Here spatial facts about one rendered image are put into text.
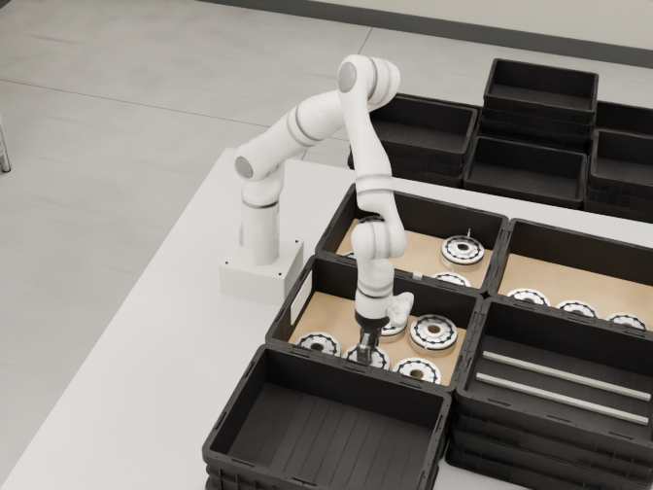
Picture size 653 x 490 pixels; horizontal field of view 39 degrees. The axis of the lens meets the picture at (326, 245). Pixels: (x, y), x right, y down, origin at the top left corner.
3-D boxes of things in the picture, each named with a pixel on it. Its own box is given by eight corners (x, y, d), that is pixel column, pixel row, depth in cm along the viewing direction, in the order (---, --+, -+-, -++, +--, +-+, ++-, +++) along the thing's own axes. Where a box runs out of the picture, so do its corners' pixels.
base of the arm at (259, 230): (236, 260, 226) (234, 203, 216) (252, 239, 233) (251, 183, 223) (270, 269, 224) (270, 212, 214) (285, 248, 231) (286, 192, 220)
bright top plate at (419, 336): (403, 340, 197) (404, 338, 197) (419, 310, 204) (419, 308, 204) (448, 354, 194) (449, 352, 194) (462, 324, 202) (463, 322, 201)
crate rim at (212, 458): (198, 461, 165) (197, 453, 164) (261, 349, 187) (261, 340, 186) (412, 528, 156) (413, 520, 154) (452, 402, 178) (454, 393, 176)
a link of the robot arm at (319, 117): (399, 52, 179) (325, 105, 198) (362, 46, 173) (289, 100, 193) (408, 95, 177) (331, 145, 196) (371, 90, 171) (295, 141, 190)
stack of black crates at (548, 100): (467, 194, 359) (483, 94, 331) (478, 154, 382) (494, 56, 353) (570, 214, 352) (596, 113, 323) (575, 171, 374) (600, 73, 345)
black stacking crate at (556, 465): (441, 467, 191) (447, 430, 183) (471, 367, 213) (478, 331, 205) (637, 525, 181) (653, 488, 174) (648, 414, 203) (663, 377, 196)
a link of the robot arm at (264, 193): (258, 124, 214) (258, 186, 224) (231, 141, 208) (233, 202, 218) (290, 138, 209) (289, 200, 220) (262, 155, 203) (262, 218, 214)
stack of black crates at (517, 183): (450, 258, 329) (462, 181, 308) (463, 209, 352) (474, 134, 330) (563, 279, 322) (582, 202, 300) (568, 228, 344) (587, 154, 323)
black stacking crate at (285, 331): (263, 380, 193) (262, 342, 186) (311, 292, 215) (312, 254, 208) (446, 433, 184) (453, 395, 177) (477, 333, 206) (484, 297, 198)
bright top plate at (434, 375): (384, 385, 187) (384, 383, 187) (402, 353, 194) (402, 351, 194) (430, 402, 184) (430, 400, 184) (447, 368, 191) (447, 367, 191)
